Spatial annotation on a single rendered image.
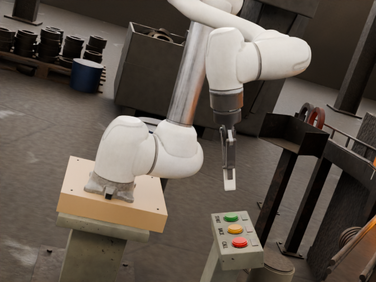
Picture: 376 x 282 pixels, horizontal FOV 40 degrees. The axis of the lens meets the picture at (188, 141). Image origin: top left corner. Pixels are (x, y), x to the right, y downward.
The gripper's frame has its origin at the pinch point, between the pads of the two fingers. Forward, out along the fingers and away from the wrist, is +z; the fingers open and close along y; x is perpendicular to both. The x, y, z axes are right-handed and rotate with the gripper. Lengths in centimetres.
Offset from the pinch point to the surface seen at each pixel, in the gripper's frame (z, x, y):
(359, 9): 38, -460, 1060
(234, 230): 11.9, 0.5, -9.0
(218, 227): 12.7, 4.3, -4.7
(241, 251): 12.7, 0.0, -18.8
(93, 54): 14, 81, 394
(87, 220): 23, 46, 27
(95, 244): 35, 45, 33
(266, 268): 25.1, -8.5, -7.9
